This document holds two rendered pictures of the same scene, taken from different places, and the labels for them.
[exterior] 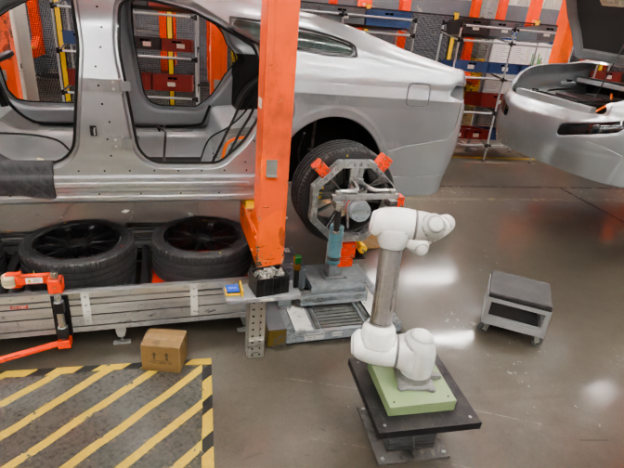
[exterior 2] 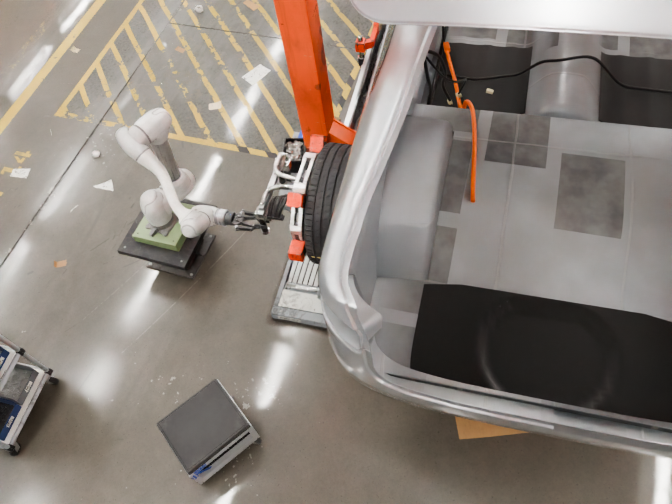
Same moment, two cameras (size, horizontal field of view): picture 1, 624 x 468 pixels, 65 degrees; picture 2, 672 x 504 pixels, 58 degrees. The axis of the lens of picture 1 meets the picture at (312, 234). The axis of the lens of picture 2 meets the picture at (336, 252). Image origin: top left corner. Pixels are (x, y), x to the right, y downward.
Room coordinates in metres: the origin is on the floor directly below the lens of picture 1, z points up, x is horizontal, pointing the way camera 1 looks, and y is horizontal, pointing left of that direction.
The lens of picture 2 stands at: (4.29, -1.68, 3.48)
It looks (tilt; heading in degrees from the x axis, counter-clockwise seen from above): 58 degrees down; 132
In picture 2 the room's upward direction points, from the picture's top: 11 degrees counter-clockwise
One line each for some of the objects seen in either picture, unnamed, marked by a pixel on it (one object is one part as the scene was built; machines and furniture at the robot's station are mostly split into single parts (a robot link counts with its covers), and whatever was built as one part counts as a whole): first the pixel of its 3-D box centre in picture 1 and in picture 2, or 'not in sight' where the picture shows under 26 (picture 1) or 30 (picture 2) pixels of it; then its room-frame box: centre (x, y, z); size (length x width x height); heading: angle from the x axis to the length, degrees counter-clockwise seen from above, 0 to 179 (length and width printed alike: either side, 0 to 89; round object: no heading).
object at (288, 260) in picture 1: (285, 273); not in sight; (2.95, 0.16, 0.26); 0.42 x 0.18 x 0.35; 18
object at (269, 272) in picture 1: (268, 279); (294, 154); (2.40, 0.22, 0.51); 0.20 x 0.14 x 0.13; 117
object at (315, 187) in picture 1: (351, 201); (312, 201); (2.89, -0.23, 0.85); 0.54 x 0.07 x 0.54; 108
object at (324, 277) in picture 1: (333, 262); not in sight; (3.06, -0.17, 0.32); 0.40 x 0.30 x 0.28; 108
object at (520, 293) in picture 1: (514, 307); (211, 433); (2.91, -1.46, 0.17); 0.43 x 0.36 x 0.34; 71
